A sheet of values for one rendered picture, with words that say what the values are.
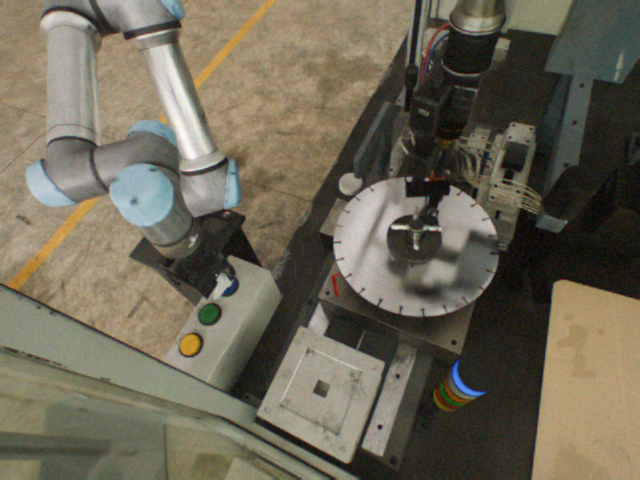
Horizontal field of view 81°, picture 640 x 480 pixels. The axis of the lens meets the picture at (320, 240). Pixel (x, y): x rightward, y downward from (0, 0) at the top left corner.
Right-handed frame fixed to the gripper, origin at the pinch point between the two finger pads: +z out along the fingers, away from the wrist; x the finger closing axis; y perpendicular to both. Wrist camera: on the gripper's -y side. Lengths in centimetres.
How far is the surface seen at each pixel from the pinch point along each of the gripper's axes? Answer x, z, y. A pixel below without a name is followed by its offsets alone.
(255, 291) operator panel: 6.4, 1.8, -0.5
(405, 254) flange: 33.5, -4.5, -17.4
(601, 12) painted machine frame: 49, -40, -43
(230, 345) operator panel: 6.9, 3.2, 11.5
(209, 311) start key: 0.0, 0.8, 7.4
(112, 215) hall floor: -136, 92, -33
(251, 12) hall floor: -163, 92, -240
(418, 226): 34.3, -8.9, -21.7
